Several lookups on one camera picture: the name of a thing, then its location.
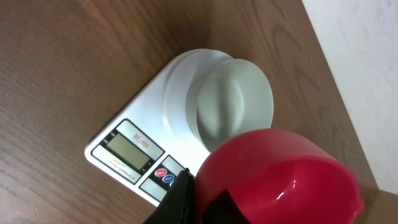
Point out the red measuring scoop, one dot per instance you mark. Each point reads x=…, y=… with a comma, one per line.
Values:
x=277, y=176

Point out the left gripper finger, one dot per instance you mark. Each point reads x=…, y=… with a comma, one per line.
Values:
x=178, y=205

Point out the white digital kitchen scale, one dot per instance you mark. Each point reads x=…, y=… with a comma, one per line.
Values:
x=156, y=135

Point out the grey round bowl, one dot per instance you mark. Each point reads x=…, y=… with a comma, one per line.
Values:
x=233, y=98

